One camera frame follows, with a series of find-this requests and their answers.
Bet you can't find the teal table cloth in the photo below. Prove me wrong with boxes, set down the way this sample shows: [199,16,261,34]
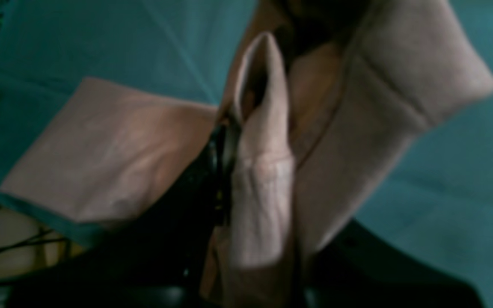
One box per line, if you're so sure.
[0,0,493,308]

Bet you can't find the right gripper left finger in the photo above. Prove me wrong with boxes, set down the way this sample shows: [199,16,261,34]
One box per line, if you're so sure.
[6,125,237,308]

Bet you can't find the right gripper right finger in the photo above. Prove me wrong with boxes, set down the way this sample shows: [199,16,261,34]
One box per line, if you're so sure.
[303,220,484,308]

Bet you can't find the pink T-shirt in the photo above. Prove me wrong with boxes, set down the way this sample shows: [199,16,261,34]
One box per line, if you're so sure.
[1,0,493,308]

